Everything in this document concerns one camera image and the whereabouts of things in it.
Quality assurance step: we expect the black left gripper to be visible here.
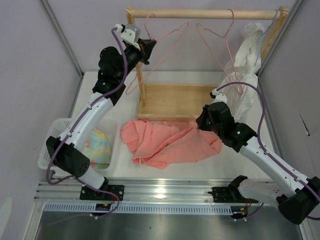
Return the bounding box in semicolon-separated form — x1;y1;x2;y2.
116;38;156;82

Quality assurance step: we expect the pink wire hanger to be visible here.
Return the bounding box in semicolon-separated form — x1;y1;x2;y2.
125;12;190;96
196;8;247;96

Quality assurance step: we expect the pink pleated skirt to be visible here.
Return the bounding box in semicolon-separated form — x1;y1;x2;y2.
120;119;223;170

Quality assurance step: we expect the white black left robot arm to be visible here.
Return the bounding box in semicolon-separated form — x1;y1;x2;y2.
45;39;157;200

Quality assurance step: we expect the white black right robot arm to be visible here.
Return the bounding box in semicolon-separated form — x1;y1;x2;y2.
196;101;320;225

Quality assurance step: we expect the white garment on hanger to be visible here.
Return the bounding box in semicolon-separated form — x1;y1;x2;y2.
219;22;265;122

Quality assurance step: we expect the wooden clothes rack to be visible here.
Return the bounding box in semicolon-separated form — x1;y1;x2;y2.
126;5;289;122

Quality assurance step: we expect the white plastic laundry basket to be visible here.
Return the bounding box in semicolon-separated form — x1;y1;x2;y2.
37;118;121;174

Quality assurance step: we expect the floral pastel garment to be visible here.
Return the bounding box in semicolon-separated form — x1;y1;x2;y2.
82;128;112;169

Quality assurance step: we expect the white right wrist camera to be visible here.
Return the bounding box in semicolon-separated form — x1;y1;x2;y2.
210;88;228;104

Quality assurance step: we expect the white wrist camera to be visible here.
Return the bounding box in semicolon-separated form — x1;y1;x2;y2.
210;88;228;104
114;23;141;50

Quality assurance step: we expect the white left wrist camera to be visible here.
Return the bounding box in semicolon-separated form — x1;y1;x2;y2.
114;23;141;50

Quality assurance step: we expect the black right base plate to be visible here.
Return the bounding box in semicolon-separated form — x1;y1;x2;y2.
207;175;248;204

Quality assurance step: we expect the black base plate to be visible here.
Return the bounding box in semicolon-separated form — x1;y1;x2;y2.
79;184;125;201
207;175;248;204

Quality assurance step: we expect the aluminium mounting rail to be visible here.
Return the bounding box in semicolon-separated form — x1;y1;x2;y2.
33;177;231;205

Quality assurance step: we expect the left aluminium frame post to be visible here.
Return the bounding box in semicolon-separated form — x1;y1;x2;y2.
38;0;84;78

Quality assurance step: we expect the aluminium frame post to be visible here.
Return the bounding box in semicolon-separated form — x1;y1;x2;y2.
255;0;306;78
38;0;84;78

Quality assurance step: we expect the blue wire hanger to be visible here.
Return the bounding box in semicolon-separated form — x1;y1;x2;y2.
253;9;279;67

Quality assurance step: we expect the right aluminium frame post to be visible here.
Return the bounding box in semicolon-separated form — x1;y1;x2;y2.
255;0;306;78

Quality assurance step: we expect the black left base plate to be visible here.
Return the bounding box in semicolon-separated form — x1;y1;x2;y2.
79;184;125;201

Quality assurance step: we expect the slotted white cable duct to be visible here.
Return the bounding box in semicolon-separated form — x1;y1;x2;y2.
44;202;233;216

